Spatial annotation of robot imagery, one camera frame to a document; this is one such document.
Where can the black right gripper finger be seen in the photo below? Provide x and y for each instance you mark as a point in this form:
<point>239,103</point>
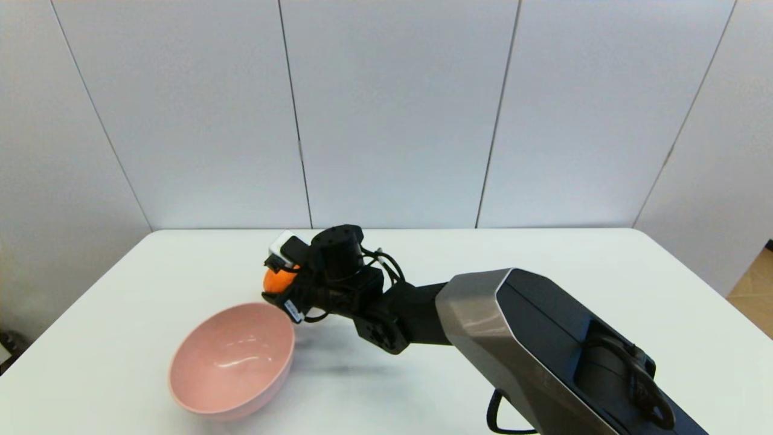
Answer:
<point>279,266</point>
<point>275,299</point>

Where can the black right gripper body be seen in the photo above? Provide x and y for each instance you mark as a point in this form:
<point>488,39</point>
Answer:
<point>338,296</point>

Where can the orange fruit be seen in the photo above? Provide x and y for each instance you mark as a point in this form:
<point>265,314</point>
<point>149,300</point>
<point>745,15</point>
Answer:
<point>278,281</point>

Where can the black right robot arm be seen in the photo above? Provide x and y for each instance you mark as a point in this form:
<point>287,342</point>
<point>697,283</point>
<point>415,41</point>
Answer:
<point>513,338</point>

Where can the pink bowl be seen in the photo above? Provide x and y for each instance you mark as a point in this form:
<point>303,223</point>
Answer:
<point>232,362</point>

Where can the dark object beside table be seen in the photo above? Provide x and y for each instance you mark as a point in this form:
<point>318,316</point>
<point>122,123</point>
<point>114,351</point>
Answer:
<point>11,345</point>

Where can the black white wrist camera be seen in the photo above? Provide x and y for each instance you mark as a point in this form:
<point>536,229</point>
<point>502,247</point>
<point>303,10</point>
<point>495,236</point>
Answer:
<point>284,244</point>

